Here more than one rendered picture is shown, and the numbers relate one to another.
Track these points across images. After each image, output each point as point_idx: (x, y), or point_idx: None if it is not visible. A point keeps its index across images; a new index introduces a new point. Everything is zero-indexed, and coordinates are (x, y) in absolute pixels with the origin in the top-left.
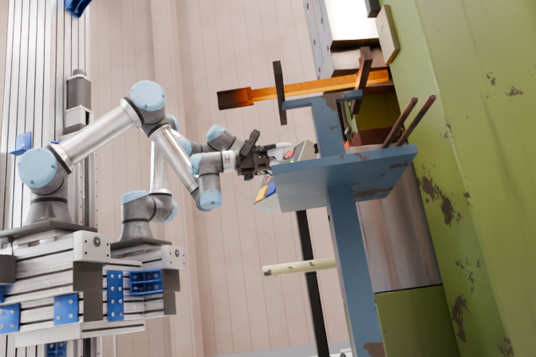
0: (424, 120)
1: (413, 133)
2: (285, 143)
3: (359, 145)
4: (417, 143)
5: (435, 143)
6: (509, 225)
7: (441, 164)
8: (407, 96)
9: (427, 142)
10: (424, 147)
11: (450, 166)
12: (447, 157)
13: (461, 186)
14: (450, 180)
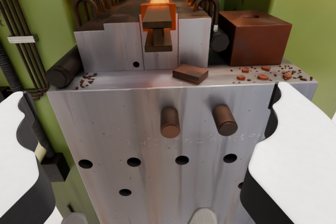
0: (328, 33)
1: (289, 37)
2: (296, 90)
3: (271, 55)
4: (288, 53)
5: (324, 67)
6: None
7: (317, 89)
8: None
9: (312, 60)
10: (300, 63)
11: (329, 96)
12: (334, 87)
13: (330, 114)
14: (318, 106)
